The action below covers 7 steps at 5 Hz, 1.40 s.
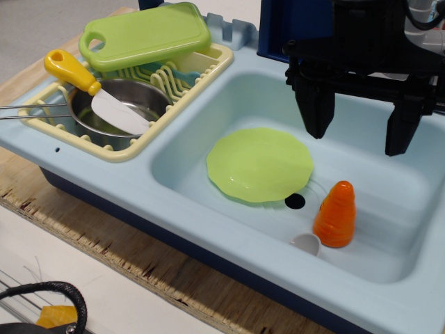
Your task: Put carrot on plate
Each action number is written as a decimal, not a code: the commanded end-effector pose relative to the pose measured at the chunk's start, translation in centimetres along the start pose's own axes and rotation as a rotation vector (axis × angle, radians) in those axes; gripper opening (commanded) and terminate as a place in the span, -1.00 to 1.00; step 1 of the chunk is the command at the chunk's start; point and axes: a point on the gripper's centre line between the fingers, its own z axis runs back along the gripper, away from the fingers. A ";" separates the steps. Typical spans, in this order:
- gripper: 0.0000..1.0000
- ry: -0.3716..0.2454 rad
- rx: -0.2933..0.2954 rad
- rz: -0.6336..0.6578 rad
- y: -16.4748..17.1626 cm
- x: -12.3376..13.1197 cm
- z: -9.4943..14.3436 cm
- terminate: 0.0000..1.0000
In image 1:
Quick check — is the stainless steel pot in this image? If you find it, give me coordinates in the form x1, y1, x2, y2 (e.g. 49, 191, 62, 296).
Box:
68, 78, 173, 151

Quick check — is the metal wire pot handle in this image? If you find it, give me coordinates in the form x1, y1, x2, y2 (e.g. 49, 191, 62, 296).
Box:
1, 103, 71, 120

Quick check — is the orange toy carrot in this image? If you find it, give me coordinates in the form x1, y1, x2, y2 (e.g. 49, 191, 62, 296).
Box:
312, 181, 357, 248

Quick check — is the black braided cable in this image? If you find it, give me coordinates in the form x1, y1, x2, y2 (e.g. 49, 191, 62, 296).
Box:
0, 281, 88, 331

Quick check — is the teal plastic dish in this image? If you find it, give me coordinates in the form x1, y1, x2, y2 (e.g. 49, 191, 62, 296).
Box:
139, 62, 201, 87

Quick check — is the yellow tape piece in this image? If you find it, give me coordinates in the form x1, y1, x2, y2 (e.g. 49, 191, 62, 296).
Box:
35, 305, 77, 329

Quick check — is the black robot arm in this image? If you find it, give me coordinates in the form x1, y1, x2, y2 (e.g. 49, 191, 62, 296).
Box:
283, 1, 444, 156

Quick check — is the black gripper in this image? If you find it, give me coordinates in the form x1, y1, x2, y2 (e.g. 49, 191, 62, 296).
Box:
282, 34, 438, 157

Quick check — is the yellow handled toy knife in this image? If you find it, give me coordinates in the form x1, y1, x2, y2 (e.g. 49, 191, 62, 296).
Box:
44, 49, 149, 136

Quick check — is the grey toy faucet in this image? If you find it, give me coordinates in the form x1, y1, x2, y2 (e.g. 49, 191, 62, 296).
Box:
402, 1, 444, 118

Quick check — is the green plastic plate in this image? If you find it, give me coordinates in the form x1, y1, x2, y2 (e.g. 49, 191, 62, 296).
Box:
207, 127, 314, 203

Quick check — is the light blue toy sink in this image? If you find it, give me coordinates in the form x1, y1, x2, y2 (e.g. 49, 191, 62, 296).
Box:
0, 13, 445, 334

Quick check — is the dark blue plastic box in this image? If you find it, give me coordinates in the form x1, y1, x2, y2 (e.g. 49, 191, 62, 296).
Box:
257, 0, 333, 63

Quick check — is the green plastic cutting board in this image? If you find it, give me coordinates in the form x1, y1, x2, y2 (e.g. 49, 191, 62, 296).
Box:
79, 2, 211, 72

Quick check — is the cream dish drying rack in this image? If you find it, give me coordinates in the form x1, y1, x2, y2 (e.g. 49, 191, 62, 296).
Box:
22, 43, 234, 162

